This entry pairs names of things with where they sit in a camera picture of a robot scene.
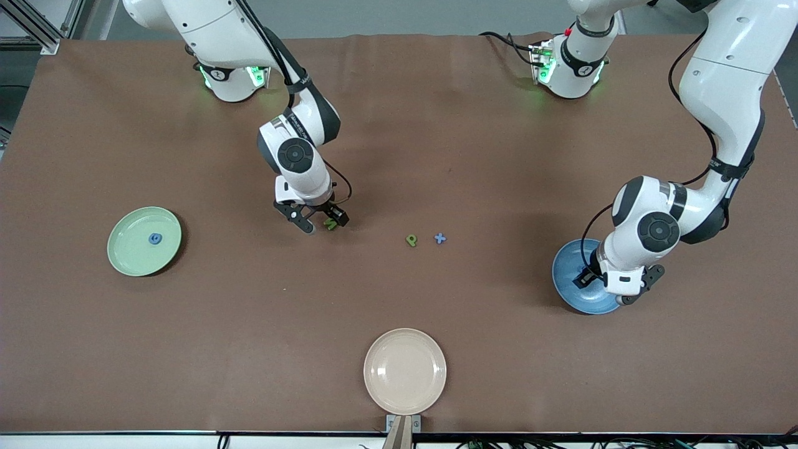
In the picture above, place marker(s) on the blue letter x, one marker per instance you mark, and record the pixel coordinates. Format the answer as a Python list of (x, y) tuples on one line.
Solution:
[(440, 237)]

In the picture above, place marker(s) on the beige mount post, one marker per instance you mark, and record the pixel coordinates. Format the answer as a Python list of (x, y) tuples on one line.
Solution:
[(399, 439)]

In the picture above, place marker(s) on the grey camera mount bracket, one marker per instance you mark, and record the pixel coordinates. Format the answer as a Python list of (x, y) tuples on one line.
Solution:
[(416, 425)]

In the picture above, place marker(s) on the blue plate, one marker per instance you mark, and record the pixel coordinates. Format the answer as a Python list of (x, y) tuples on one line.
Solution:
[(570, 293)]

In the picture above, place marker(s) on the light green plate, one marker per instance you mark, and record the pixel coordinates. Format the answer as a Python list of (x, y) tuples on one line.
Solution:
[(134, 249)]

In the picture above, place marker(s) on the beige plate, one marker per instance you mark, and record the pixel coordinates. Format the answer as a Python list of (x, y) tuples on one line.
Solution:
[(405, 371)]

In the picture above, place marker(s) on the brown table cover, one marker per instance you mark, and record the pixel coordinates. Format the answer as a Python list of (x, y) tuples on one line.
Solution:
[(374, 299)]

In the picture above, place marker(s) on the plain aluminium frame post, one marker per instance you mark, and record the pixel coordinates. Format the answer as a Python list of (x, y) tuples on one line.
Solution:
[(73, 19)]

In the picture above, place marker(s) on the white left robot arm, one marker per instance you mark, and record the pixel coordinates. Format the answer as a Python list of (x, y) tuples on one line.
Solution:
[(723, 81)]

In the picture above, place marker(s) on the aluminium frame post with foot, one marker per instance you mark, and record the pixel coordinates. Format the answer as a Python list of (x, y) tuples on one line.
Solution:
[(50, 45)]

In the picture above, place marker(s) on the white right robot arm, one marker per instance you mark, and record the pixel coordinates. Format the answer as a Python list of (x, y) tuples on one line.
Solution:
[(206, 25)]

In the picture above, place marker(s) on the green letter N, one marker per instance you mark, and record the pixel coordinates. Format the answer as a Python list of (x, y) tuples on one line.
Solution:
[(330, 224)]

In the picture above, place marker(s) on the green letter p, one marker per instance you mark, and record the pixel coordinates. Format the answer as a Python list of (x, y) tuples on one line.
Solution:
[(411, 241)]

